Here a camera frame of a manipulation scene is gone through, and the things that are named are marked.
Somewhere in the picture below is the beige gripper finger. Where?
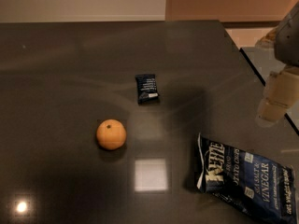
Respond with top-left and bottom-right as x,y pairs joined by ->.
256,66 -> 299,123
255,28 -> 277,49

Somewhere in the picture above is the orange fruit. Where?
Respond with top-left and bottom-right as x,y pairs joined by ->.
96,119 -> 127,150

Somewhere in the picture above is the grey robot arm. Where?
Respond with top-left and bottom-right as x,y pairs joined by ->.
256,2 -> 299,127

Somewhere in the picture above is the dark blue rxbar wrapper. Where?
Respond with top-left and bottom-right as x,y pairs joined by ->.
135,74 -> 159,104

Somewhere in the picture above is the blue kettle chips bag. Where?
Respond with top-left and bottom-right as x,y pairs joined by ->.
197,136 -> 297,224

